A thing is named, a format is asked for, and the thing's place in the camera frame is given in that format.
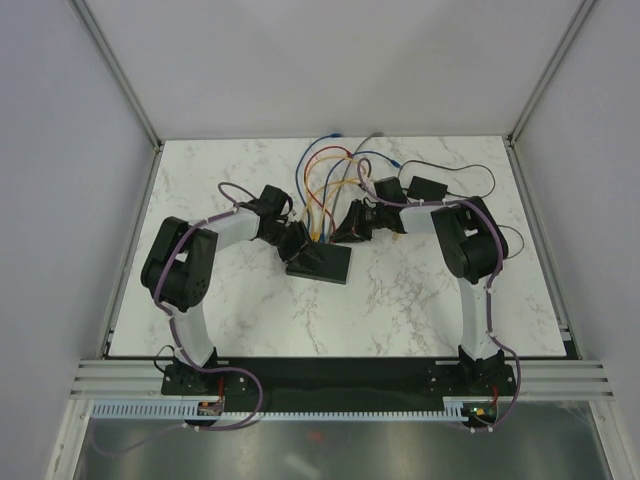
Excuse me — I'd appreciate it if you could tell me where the left aluminium frame post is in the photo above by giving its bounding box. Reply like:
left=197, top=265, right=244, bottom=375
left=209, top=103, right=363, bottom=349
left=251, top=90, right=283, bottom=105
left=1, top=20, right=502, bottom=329
left=69, top=0, right=165, bottom=147

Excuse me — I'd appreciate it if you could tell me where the black network switch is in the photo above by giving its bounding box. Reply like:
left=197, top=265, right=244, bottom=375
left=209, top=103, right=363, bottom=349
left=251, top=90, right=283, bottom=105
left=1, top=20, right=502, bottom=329
left=285, top=242, right=352, bottom=285

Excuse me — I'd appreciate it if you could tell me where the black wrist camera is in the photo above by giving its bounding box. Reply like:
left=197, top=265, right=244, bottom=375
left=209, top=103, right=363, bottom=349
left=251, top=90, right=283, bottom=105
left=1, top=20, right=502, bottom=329
left=259, top=185, right=293, bottom=215
left=374, top=176, right=407, bottom=204

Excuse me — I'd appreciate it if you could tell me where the white slotted cable duct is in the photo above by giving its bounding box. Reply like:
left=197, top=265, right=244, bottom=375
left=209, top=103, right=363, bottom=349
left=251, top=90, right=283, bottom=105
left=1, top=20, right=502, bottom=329
left=91, top=399, right=485, bottom=422

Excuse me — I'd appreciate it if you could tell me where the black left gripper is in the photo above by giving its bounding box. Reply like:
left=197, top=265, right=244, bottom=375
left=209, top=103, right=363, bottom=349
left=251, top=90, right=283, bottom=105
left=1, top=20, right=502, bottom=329
left=260, top=222, right=324, bottom=275

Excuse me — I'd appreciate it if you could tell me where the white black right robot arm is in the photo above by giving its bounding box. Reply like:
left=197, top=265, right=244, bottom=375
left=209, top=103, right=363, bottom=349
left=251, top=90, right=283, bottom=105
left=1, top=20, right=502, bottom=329
left=330, top=196, right=516, bottom=395

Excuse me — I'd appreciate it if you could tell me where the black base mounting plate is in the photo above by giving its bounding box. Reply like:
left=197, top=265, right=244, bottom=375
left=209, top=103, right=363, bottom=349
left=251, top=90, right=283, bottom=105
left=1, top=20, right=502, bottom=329
left=161, top=357, right=516, bottom=413

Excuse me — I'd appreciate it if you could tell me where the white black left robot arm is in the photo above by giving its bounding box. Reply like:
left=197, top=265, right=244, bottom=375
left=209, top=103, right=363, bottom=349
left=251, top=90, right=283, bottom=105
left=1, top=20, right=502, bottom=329
left=141, top=197, right=327, bottom=395

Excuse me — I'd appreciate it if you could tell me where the grey ethernet cable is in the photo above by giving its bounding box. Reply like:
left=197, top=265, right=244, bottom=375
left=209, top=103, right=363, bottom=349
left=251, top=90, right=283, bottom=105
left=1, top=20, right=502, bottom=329
left=327, top=131, right=386, bottom=241

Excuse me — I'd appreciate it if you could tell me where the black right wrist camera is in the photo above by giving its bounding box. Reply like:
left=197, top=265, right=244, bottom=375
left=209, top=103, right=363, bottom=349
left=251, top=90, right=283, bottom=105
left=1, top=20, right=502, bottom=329
left=374, top=176, right=407, bottom=204

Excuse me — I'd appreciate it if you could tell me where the right aluminium frame post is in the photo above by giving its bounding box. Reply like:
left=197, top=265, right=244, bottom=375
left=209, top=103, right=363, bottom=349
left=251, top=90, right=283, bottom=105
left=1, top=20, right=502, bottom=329
left=505, top=0, right=600, bottom=146

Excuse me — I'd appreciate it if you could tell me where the red ethernet cable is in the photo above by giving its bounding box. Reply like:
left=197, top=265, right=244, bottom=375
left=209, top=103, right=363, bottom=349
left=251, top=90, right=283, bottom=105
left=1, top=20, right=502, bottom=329
left=303, top=145, right=352, bottom=240

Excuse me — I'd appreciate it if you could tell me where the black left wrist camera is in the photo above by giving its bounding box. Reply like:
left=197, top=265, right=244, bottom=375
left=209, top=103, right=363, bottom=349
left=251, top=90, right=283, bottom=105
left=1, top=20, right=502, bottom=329
left=259, top=185, right=293, bottom=215

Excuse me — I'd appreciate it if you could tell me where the black power adapter cable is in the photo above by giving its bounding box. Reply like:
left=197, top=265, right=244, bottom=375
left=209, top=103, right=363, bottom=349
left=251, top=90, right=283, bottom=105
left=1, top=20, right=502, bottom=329
left=397, top=159, right=524, bottom=259

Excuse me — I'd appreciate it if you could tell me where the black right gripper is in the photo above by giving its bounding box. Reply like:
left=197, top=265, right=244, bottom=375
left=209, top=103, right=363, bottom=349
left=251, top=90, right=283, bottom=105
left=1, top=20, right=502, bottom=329
left=333, top=200, right=388, bottom=244

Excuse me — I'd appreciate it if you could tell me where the aluminium frame post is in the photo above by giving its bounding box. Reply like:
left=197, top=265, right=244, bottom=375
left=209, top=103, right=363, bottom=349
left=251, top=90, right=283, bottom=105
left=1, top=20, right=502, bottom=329
left=69, top=0, right=165, bottom=147
left=505, top=0, right=600, bottom=146

